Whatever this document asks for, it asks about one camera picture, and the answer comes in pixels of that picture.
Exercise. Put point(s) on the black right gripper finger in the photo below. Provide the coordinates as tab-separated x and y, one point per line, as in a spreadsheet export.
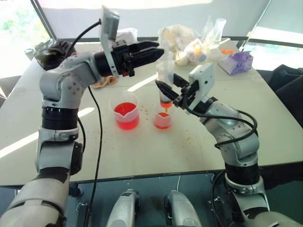
169	92
181	81

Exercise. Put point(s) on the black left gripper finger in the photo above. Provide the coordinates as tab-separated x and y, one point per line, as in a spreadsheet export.
149	56
146	45

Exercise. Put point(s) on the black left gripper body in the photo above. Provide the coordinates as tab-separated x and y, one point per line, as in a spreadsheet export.
122	56

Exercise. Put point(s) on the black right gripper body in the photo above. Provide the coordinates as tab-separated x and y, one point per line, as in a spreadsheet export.
187	97

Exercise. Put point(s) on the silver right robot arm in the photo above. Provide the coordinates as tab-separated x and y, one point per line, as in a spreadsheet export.
236	132

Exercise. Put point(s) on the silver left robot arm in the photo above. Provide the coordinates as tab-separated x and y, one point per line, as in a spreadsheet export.
59	80

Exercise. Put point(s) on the small clear cup red liquid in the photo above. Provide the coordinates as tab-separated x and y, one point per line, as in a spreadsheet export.
162	120

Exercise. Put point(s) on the large clear cup red liquid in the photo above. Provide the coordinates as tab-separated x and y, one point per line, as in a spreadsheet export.
124	113

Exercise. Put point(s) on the beige cloth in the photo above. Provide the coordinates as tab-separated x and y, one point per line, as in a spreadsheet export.
106	81

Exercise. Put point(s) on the clear plastic bag with items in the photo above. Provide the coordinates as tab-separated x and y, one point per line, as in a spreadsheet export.
183	42

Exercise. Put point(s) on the small orange cap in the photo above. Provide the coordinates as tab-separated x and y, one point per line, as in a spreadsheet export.
224	50

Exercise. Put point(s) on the purple tissue pack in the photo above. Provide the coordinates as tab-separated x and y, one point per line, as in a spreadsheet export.
236	62

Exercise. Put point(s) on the clear tall plastic beaker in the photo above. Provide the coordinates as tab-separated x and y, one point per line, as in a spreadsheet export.
219	29

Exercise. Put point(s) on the crumpled black cloth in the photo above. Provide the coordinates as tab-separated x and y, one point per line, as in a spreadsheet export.
53	53

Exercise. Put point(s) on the silver rounded robot leg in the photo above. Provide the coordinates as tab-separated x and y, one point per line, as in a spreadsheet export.
124	208
181	208

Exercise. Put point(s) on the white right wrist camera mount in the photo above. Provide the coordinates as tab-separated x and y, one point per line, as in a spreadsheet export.
204	78

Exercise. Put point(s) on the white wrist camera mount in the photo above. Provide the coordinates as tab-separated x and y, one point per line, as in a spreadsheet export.
109	28
204	78

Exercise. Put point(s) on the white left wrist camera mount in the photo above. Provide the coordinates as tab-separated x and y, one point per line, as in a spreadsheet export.
109	28

